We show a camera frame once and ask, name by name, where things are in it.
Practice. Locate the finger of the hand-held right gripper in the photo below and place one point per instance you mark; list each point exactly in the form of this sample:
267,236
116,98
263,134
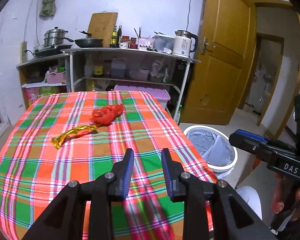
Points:
255,135
247,146

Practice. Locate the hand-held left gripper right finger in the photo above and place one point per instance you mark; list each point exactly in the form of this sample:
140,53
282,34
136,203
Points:
166,172

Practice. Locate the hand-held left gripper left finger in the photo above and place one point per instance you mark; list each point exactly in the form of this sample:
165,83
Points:
128,175

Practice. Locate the white trash bin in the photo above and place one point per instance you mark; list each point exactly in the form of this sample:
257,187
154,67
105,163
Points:
222,171

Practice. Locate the red plastic bag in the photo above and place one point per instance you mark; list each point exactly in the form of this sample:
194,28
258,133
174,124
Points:
106,115

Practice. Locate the gold foil wrapper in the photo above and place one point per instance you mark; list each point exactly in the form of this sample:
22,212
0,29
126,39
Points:
72,133

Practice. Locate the person's right hand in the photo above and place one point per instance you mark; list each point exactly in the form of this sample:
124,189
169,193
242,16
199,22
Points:
277,197

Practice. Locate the grey bin liner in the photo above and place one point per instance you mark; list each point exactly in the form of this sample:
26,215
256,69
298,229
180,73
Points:
212,147

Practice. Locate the person's light trouser leg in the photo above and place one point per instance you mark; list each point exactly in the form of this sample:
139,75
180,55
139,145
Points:
250,202

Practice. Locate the green plastic bottle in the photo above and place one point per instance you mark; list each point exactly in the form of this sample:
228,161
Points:
177,116

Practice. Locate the plaid tablecloth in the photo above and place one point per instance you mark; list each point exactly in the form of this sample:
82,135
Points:
65,170

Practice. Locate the purple storage box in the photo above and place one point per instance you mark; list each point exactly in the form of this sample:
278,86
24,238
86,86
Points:
150,93

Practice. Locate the yellow wooden door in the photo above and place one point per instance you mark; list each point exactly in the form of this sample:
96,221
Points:
222,55

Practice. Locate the crumpled plastic bags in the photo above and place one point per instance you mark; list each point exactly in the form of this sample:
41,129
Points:
160,71

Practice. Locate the clear plastic tub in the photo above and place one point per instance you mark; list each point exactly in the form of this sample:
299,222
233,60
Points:
139,74

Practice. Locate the grey plastic jug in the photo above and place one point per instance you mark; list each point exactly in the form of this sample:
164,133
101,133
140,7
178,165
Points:
118,68

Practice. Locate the yellow label oil bottle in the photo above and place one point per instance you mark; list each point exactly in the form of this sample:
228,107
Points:
98,70

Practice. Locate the white plastic bottle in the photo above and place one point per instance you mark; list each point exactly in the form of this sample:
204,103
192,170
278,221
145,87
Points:
88,68

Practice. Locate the white electric kettle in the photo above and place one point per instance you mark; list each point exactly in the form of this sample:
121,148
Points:
182,45

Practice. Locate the steel kitchen rack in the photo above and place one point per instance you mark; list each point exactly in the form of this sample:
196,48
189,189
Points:
130,53

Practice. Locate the pink plastic basket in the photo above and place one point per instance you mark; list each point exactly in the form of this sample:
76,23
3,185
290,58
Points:
55,78

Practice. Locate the pink printed box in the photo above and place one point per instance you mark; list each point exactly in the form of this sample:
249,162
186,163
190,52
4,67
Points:
30,97

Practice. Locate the clear plastic container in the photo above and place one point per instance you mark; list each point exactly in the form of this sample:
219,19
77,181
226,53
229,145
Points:
163,43

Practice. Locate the pink utensil holder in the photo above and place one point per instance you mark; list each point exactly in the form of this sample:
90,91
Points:
145,44

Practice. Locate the small red sauce jar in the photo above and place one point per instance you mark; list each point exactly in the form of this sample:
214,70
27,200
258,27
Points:
133,43

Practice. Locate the large red sauce jar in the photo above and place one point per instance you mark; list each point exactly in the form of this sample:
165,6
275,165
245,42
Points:
125,42

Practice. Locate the green glass bottle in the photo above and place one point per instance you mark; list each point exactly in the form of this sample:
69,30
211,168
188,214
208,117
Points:
113,38

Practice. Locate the dark sauce bottle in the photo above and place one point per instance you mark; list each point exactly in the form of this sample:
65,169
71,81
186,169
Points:
119,37

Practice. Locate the black frying pan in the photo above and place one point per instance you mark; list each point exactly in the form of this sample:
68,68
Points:
88,42

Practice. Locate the dark chopsticks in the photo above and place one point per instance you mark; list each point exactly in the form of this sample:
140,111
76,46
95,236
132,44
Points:
138,33

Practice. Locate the low shelf unit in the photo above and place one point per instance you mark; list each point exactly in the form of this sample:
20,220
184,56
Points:
37,63

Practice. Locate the black induction cooker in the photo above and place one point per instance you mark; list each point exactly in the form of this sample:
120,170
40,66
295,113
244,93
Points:
50,51

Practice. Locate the wooden cutting board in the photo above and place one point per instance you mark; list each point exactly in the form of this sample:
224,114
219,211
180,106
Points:
102,27

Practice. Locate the steel steamer pot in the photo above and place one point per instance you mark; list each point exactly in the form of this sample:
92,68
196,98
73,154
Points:
53,38

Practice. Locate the yellow power strip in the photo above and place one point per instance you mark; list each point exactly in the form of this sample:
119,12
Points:
23,52

